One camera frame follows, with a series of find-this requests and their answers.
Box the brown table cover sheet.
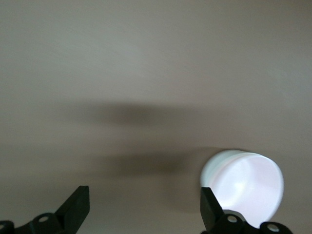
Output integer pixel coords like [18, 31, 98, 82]
[0, 0, 312, 234]

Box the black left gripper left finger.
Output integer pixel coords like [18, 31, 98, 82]
[0, 185, 90, 234]

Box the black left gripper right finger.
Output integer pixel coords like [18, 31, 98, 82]
[200, 186, 291, 234]

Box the white cup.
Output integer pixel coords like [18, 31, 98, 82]
[212, 153, 285, 229]

